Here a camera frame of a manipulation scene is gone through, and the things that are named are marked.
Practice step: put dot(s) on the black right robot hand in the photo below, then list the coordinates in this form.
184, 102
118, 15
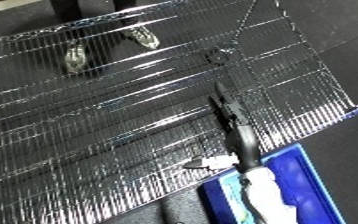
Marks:
245, 146

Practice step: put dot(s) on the pale right robot arm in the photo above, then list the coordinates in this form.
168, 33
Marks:
267, 200

